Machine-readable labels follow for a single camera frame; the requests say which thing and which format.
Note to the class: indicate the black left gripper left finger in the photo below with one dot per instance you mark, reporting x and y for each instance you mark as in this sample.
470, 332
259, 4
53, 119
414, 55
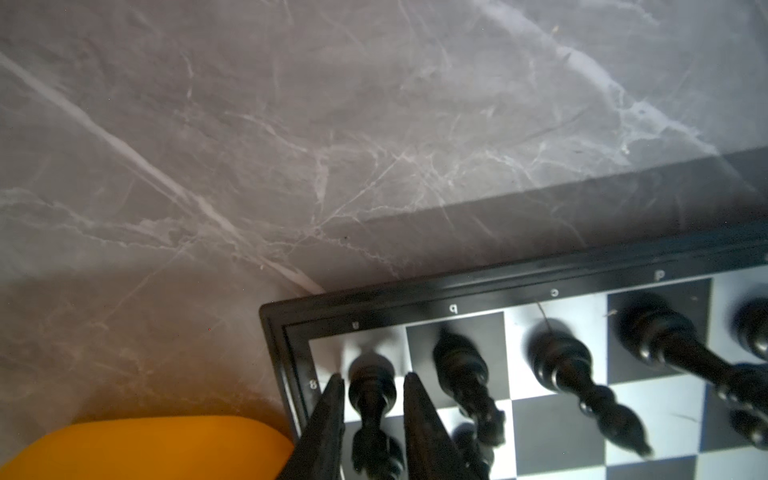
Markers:
317, 455

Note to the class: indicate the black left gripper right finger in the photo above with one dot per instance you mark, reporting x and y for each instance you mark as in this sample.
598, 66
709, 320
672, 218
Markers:
431, 454

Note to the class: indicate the black chess rook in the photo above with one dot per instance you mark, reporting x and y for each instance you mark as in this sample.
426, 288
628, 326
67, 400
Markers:
372, 394

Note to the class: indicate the yellow plastic tray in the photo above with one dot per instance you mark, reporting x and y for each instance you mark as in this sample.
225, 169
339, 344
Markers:
182, 447

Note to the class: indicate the black white chessboard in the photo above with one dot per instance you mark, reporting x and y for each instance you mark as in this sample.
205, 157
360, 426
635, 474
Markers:
642, 361

